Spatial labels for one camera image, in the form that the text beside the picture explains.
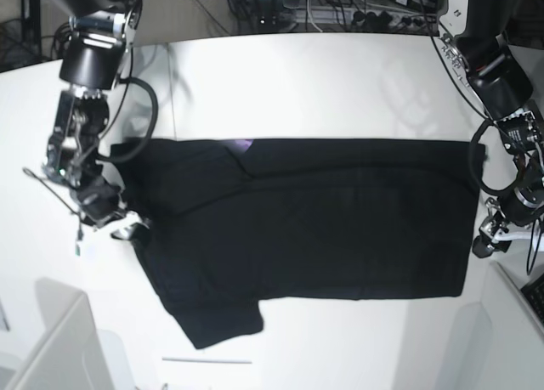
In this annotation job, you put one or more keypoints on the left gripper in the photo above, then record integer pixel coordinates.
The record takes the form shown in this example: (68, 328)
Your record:
(518, 205)

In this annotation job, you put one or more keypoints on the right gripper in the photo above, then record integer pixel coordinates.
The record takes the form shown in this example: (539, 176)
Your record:
(99, 202)

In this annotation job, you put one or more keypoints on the black T-shirt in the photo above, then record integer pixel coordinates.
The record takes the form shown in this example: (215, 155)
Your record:
(355, 219)

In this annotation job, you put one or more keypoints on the black keyboard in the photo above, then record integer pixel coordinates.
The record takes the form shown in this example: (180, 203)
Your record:
(534, 294)

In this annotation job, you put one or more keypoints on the white partition right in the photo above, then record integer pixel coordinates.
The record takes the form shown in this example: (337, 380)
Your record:
(496, 342)

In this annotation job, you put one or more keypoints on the white partition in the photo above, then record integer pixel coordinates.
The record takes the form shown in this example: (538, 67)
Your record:
(69, 354)
(496, 342)

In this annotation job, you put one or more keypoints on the white partition left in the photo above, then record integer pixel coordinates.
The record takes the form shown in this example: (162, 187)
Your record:
(69, 354)

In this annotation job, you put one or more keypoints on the white power strip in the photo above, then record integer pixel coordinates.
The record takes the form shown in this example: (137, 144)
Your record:
(328, 15)

